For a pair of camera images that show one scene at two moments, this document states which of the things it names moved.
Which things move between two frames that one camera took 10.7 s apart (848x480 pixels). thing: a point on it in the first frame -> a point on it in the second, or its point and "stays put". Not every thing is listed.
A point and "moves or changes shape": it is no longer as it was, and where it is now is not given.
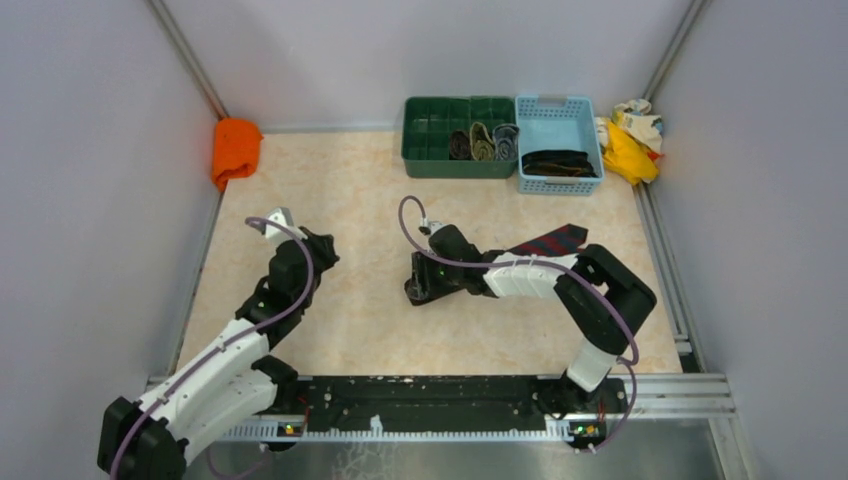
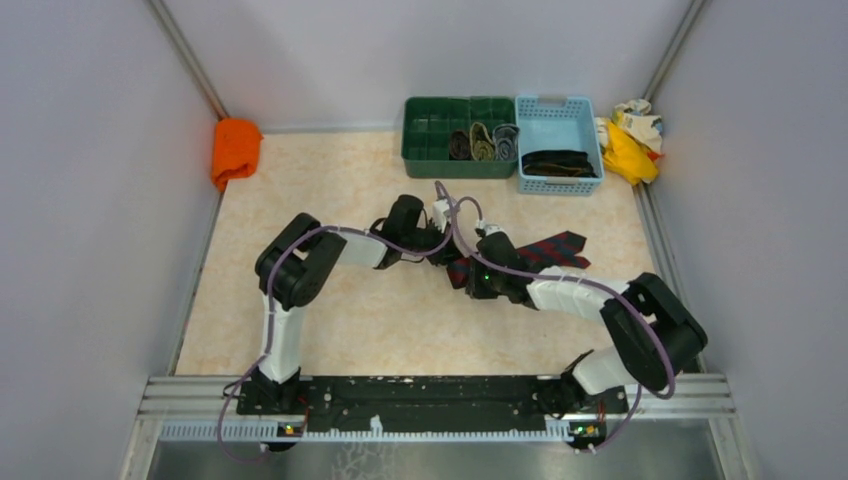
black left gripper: [323, 245] -> [441, 257]
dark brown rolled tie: [460, 145] stays put
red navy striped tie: [563, 241] moves or changes shape
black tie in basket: [558, 163] stays put
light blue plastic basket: [557, 122] stays put
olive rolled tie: [482, 147] stays put
